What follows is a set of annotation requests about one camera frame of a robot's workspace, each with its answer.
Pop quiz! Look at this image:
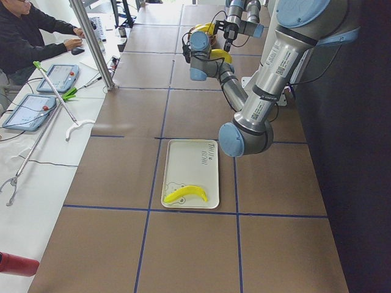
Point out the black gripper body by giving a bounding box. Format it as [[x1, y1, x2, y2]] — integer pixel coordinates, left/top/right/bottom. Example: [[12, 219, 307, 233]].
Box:
[[213, 20, 239, 39]]

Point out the yellow banana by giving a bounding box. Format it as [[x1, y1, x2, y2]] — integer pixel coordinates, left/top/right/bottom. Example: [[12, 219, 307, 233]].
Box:
[[210, 49, 232, 64], [194, 23, 214, 35], [163, 186, 208, 203]]

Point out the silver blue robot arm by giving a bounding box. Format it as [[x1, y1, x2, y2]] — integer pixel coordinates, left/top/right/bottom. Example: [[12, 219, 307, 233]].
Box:
[[183, 1, 362, 157], [213, 0, 264, 52]]

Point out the brown wicker basket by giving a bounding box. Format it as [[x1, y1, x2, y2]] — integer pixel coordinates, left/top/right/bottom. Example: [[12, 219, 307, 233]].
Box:
[[188, 27, 217, 46]]

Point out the metal cup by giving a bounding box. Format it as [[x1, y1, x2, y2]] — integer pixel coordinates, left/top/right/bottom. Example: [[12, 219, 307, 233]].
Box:
[[118, 27, 127, 38]]

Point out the white bear tray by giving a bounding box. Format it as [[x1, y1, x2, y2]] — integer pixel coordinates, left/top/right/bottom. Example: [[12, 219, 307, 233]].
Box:
[[161, 139, 219, 209]]

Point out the black computer mouse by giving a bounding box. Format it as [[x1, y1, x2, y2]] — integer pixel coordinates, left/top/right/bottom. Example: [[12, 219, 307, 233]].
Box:
[[71, 47, 85, 56]]

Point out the long metal reacher tool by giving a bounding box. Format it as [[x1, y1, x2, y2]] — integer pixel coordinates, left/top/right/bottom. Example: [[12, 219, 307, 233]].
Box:
[[0, 60, 95, 207]]

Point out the far teach pendant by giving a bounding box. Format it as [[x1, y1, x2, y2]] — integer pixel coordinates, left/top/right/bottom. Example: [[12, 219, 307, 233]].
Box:
[[45, 64, 79, 93]]

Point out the teach pendant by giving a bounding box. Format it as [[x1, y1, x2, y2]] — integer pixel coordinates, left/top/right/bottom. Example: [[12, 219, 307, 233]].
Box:
[[45, 64, 79, 93], [2, 94, 57, 131]]

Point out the person in black jacket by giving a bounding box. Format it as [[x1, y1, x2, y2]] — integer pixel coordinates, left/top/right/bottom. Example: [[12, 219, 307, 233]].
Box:
[[1, 1, 85, 85]]

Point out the near teach pendant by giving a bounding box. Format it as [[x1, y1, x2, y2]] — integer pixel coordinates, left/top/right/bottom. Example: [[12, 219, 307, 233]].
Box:
[[2, 94, 57, 131]]

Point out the red bottle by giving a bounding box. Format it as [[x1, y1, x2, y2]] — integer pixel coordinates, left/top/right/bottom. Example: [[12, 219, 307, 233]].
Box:
[[1, 252, 40, 277]]

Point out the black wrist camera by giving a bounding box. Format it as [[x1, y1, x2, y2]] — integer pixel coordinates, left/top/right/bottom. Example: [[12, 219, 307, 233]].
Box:
[[181, 32, 191, 63]]

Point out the aluminium frame post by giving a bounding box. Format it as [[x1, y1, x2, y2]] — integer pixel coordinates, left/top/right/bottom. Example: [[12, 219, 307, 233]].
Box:
[[69, 0, 115, 91]]

